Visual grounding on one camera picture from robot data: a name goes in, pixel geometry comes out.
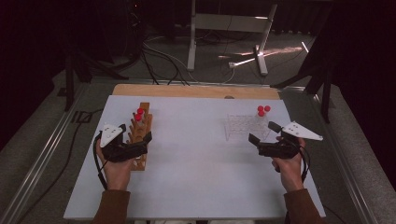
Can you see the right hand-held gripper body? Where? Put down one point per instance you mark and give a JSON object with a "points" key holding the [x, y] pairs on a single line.
{"points": [[280, 150]]}

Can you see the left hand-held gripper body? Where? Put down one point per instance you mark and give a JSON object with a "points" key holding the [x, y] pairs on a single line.
{"points": [[124, 152]]}

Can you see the clear acrylic test tube rack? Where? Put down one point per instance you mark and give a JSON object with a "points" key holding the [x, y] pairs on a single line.
{"points": [[239, 127]]}

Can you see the wooden test tube rack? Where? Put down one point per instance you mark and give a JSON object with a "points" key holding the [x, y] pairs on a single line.
{"points": [[146, 107]]}

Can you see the person's left hand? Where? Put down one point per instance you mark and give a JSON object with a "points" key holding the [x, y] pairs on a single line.
{"points": [[117, 174]]}

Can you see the person's right hand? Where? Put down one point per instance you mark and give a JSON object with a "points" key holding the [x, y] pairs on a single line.
{"points": [[291, 172]]}

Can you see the black floor stand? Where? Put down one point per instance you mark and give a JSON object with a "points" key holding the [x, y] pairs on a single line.
{"points": [[325, 93], [69, 77]]}

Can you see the white power strip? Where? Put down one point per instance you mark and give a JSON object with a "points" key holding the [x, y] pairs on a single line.
{"points": [[233, 65]]}

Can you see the dark equipment rack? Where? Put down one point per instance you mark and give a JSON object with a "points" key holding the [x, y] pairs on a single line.
{"points": [[135, 18]]}

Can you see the black floor bracket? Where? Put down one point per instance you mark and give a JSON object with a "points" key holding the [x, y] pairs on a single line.
{"points": [[81, 117]]}

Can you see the aluminium floor rail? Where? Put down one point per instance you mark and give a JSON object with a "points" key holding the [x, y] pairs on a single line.
{"points": [[37, 165], [345, 168]]}

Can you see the white metal-frame desk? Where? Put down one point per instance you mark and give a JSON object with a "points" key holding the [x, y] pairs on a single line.
{"points": [[230, 23]]}

